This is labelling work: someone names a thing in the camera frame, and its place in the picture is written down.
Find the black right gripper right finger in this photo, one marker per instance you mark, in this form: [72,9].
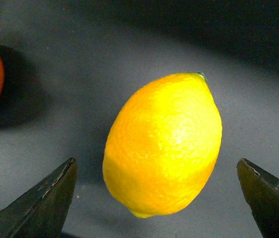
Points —
[261,192]

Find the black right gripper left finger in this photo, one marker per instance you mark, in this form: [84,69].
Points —
[41,211]

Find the yellow lemon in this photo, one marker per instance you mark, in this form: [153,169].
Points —
[163,145]

